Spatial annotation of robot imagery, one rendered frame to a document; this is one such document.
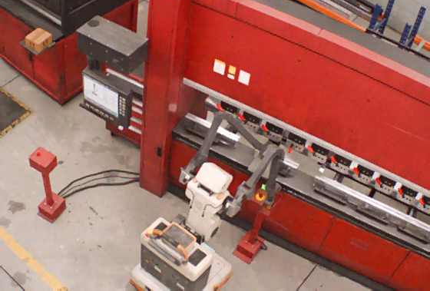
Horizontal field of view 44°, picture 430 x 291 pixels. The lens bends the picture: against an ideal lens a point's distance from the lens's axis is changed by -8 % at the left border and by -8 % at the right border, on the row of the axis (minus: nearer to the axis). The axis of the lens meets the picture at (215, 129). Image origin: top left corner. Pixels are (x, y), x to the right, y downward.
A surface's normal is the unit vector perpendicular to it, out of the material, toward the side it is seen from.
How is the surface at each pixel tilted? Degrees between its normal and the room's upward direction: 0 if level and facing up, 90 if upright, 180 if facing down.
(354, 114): 90
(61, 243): 0
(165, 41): 90
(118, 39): 0
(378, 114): 90
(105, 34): 0
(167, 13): 90
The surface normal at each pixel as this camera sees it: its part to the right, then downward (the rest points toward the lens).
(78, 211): 0.12, -0.68
